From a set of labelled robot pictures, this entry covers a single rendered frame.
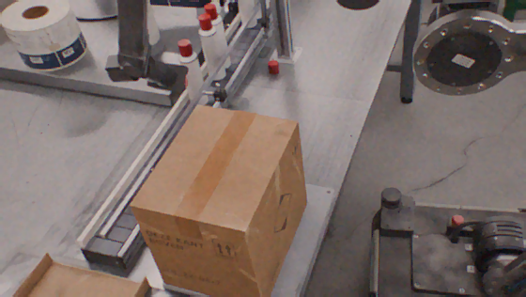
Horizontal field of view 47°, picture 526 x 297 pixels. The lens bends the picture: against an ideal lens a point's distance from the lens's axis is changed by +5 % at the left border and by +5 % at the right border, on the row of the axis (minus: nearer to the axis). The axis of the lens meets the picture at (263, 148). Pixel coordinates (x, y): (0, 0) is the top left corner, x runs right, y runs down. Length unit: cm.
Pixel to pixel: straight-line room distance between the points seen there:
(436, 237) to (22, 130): 136
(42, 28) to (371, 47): 100
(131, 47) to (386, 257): 116
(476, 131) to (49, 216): 192
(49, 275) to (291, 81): 86
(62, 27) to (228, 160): 94
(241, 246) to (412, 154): 172
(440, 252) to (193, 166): 111
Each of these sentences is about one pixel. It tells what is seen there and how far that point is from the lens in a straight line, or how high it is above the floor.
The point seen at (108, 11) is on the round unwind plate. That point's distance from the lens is 220.
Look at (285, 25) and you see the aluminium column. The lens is 180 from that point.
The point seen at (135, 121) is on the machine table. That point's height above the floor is 83.
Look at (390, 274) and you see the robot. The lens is 202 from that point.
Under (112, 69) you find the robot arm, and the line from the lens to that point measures 144.
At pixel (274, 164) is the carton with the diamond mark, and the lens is 112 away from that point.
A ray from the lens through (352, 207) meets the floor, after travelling 249.
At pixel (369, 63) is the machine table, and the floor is 83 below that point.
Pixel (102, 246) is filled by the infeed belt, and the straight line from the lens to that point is 141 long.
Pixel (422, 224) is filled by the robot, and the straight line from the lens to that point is 214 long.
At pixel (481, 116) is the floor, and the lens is 292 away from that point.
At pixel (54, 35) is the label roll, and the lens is 194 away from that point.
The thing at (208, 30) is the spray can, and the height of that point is 105.
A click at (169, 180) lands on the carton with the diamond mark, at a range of 115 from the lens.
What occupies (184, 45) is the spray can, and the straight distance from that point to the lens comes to 156.
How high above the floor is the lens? 193
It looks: 44 degrees down
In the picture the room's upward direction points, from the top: 10 degrees counter-clockwise
